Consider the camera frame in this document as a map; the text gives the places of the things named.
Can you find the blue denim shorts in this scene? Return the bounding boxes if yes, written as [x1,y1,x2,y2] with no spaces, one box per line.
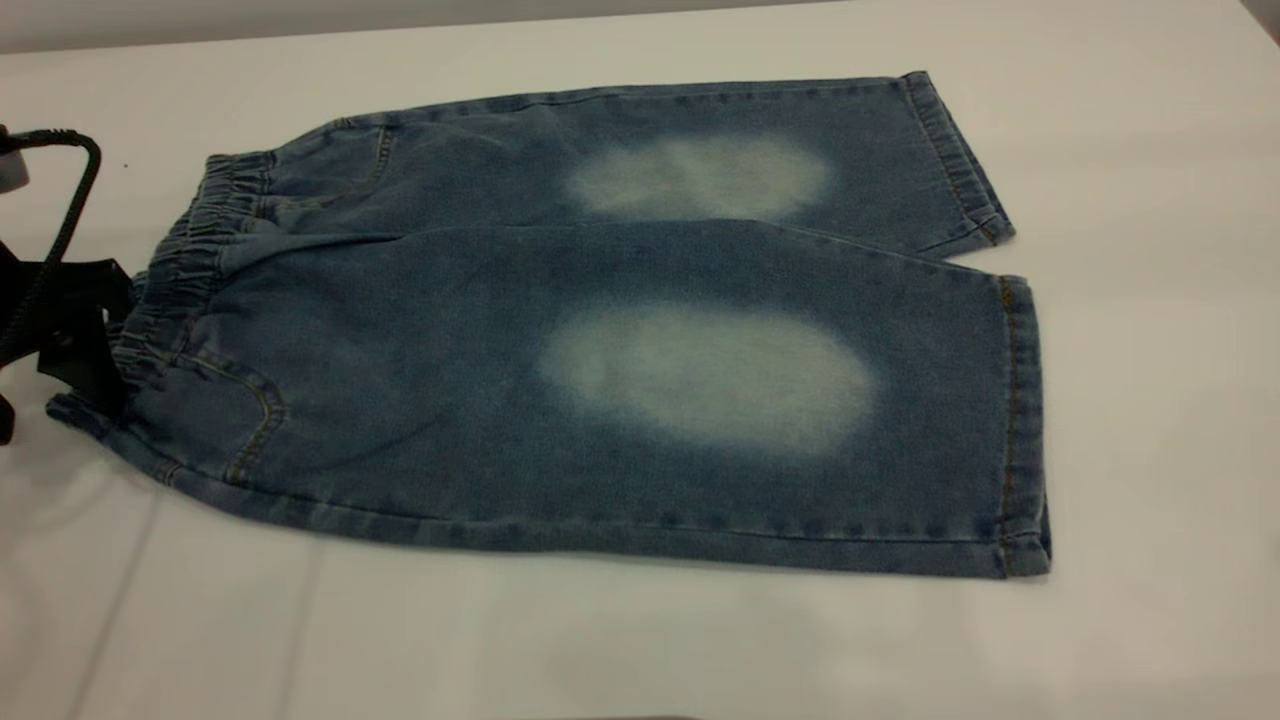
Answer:
[45,70,1053,581]

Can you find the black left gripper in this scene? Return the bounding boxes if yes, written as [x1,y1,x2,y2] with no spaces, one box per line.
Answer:
[0,240,136,446]

